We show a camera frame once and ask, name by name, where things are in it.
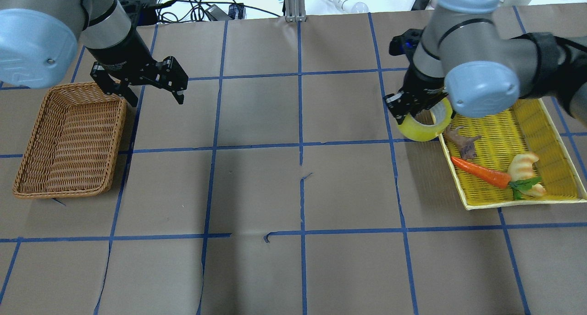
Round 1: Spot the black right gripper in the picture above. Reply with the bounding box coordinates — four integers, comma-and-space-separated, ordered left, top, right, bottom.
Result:
384, 66, 445, 125

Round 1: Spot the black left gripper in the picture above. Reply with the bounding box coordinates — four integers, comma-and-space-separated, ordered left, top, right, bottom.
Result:
90, 56, 188, 107

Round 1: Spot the yellow tape roll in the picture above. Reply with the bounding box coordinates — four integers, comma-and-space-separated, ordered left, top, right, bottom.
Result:
398, 98, 453, 142

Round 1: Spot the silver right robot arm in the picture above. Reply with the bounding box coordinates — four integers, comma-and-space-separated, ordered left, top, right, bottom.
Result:
384, 0, 587, 124

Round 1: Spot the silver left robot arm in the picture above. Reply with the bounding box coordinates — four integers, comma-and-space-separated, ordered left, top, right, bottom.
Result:
0, 0, 188, 106

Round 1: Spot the brown toy animal figure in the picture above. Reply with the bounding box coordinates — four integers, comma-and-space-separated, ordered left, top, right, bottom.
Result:
443, 123, 482, 160

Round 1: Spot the brown wicker basket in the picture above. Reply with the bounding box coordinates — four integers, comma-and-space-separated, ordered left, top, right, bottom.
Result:
12, 83, 127, 199

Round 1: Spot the black power adapter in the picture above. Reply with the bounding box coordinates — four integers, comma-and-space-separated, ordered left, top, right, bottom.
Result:
204, 4, 233, 21

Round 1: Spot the white light bulb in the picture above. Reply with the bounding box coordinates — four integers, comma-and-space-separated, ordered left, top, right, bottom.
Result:
331, 0, 370, 14

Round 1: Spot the yellow woven tray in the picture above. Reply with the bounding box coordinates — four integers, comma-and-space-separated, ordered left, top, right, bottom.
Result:
439, 99, 586, 210

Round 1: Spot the orange toy carrot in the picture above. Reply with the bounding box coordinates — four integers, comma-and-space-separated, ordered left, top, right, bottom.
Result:
450, 156, 527, 200

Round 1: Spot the toy croissant bread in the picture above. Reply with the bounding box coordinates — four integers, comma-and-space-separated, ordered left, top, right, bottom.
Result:
508, 152, 547, 199

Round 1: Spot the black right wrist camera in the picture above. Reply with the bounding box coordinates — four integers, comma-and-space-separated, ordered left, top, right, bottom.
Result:
388, 28, 424, 57

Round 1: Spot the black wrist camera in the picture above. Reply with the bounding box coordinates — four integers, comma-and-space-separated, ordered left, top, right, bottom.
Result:
120, 0, 159, 27
388, 28, 424, 57

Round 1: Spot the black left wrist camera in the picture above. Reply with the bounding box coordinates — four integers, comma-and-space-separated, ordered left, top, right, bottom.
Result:
120, 0, 159, 27

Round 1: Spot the aluminium frame post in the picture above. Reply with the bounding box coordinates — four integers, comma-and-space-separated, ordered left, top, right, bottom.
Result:
284, 0, 307, 22

